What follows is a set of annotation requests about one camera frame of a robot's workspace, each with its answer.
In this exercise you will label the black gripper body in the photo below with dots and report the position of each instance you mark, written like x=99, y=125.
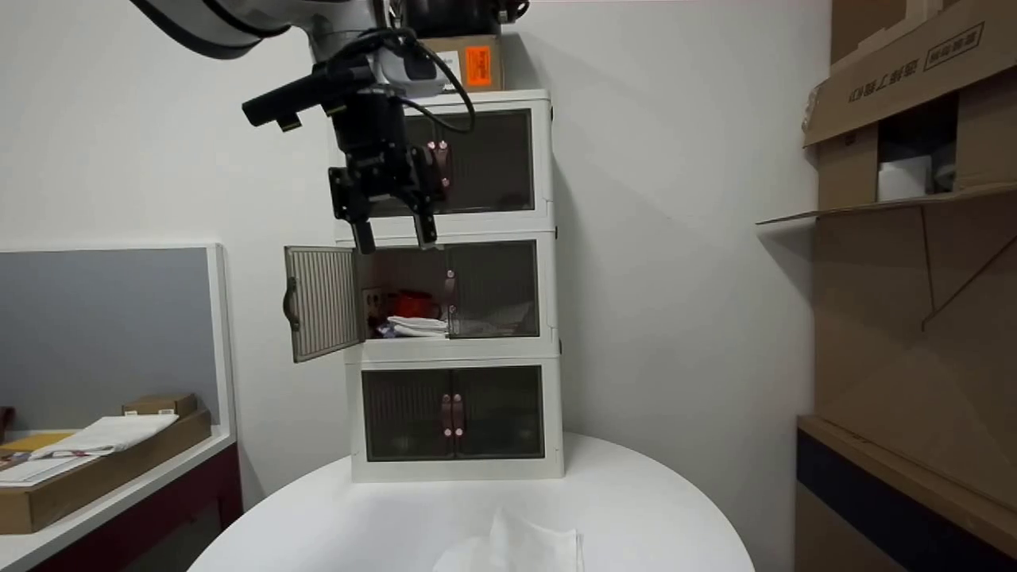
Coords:
x=373, y=161

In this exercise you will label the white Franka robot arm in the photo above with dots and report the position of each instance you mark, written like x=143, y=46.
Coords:
x=210, y=20

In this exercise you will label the red item inside cabinet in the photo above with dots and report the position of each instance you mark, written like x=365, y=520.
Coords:
x=408, y=304

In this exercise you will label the white item inside cabinet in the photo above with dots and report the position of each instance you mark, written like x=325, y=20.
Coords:
x=413, y=325

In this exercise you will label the white three-tier storage cabinet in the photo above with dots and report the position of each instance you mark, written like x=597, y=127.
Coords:
x=556, y=273

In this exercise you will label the orange box on cabinet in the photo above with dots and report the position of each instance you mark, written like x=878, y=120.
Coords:
x=479, y=66

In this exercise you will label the flat open cardboard box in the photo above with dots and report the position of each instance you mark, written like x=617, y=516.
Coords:
x=65, y=497

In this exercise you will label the white paper sheets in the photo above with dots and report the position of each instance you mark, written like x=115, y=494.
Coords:
x=105, y=433

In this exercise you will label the white counter with dark front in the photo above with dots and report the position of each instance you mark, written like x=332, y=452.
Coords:
x=129, y=511

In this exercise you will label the small plain cardboard box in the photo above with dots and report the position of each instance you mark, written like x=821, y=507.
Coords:
x=861, y=28

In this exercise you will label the large plain cardboard box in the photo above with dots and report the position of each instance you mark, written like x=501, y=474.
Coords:
x=901, y=319

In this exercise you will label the cardboard box with cutout window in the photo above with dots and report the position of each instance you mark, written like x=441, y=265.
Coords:
x=911, y=75

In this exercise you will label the cardboard box with dark band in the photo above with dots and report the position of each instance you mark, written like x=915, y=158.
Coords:
x=901, y=511

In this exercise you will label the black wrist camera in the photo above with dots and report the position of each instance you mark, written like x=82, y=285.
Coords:
x=288, y=101

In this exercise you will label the grey panel with white frame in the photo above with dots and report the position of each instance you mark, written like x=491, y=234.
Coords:
x=105, y=327

